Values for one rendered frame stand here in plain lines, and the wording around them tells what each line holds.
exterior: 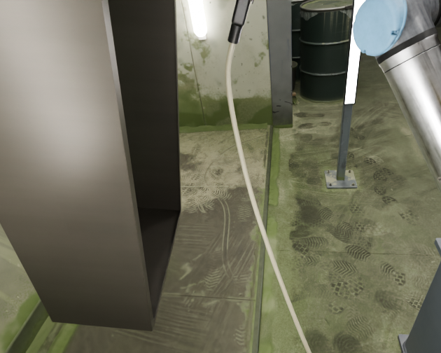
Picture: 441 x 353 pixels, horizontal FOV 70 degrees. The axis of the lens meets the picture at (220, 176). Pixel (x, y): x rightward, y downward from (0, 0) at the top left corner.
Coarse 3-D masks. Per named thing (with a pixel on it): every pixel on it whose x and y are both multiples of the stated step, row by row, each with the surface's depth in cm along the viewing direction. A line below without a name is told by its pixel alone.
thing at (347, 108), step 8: (344, 104) 189; (352, 104) 188; (344, 112) 191; (344, 120) 195; (344, 128) 198; (344, 136) 201; (344, 144) 205; (344, 152) 208; (344, 160) 212; (344, 168) 216
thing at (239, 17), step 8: (240, 0) 76; (248, 0) 76; (240, 8) 77; (232, 16) 79; (240, 16) 78; (232, 24) 80; (240, 24) 79; (232, 32) 81; (240, 32) 81; (232, 40) 82
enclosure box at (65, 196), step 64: (0, 0) 47; (64, 0) 47; (128, 0) 100; (0, 64) 54; (64, 64) 53; (128, 64) 113; (0, 128) 61; (64, 128) 60; (128, 128) 129; (0, 192) 72; (64, 192) 71; (128, 192) 69; (64, 256) 85; (128, 256) 83; (64, 320) 107; (128, 320) 104
